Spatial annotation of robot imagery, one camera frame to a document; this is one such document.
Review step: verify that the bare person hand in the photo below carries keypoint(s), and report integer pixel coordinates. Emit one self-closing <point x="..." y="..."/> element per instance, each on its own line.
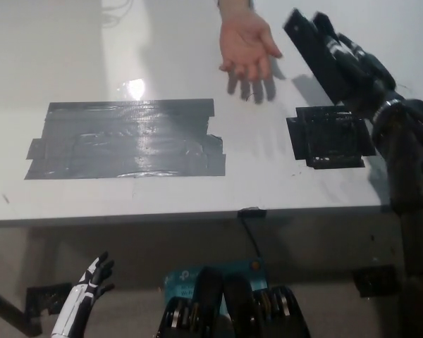
<point x="245" y="42"/>

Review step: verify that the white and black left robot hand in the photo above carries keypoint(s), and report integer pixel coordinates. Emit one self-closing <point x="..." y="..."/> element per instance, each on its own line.
<point x="79" y="295"/>

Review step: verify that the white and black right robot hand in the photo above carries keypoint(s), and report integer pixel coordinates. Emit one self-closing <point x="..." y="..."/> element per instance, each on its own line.
<point x="363" y="70"/>

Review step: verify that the black ribbed robot torso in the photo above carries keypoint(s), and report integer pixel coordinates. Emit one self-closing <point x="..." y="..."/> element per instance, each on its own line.
<point x="239" y="306"/>

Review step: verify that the black desk edge clip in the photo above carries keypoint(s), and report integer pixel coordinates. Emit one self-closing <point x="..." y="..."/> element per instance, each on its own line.
<point x="252" y="212"/>

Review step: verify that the black slanted metal bar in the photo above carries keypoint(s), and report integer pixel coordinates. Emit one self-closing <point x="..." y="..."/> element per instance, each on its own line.
<point x="10" y="310"/>

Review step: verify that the black square tray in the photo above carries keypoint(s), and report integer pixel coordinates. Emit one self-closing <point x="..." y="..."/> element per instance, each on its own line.
<point x="328" y="137"/>

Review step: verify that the teal router box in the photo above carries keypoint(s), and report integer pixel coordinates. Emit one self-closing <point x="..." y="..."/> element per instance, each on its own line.
<point x="183" y="278"/>

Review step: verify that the large grey duct tape patch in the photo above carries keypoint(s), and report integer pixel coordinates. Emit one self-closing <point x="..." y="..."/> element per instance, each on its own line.
<point x="127" y="141"/>

